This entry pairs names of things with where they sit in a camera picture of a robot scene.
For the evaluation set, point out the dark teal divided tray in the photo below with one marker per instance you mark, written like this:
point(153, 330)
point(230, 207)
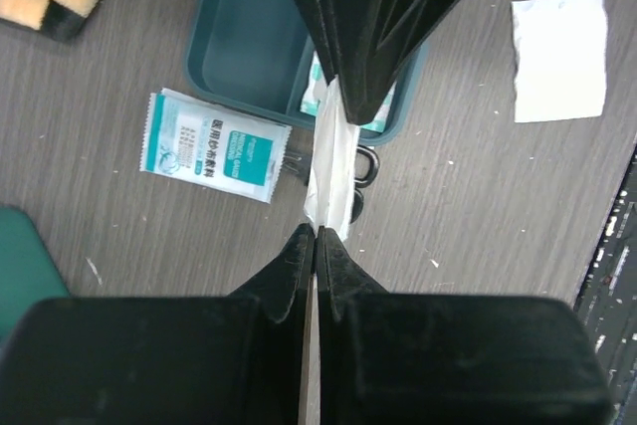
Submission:
point(252, 56)

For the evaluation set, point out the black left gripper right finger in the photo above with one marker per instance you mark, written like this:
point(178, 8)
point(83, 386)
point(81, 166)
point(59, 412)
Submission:
point(390, 358)

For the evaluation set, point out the teal medicine kit box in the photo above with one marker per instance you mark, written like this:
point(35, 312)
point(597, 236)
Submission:
point(28, 273)

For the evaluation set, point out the small white gauze packet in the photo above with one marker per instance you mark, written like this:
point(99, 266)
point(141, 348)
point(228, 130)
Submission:
point(560, 50)

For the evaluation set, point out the white gauze pad stack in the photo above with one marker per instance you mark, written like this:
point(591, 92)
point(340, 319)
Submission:
point(315, 94)

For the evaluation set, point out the black handled scissors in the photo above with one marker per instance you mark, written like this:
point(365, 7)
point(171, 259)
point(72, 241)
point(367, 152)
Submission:
point(299, 164)

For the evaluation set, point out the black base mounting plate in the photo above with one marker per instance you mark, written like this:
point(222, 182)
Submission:
point(606, 302)

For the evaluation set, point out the teal white sachet packet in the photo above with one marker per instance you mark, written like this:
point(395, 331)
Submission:
point(212, 146)

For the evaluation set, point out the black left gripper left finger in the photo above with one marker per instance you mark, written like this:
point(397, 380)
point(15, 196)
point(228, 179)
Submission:
point(236, 359)

